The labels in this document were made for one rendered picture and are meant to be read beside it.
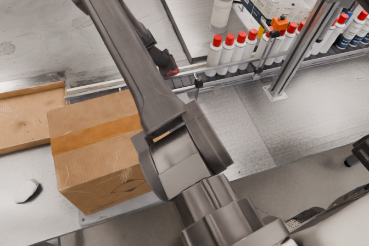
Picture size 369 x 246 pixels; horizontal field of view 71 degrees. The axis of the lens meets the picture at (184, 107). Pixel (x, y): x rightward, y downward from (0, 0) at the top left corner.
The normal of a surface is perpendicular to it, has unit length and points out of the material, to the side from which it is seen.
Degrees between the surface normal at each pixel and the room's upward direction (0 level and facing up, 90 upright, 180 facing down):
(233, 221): 5
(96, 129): 0
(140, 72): 27
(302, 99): 0
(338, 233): 9
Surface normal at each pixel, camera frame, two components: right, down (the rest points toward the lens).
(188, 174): -0.29, -0.39
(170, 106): -0.17, -0.18
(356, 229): 0.07, -0.56
